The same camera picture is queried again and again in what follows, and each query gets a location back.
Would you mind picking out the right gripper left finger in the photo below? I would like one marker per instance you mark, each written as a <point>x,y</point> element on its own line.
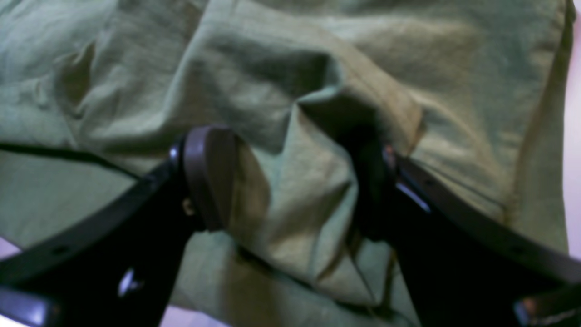
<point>118,267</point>

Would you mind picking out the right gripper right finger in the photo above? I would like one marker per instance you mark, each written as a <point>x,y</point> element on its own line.
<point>461,268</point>

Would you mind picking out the green t-shirt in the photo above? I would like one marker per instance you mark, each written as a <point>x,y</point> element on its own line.
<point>473,91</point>

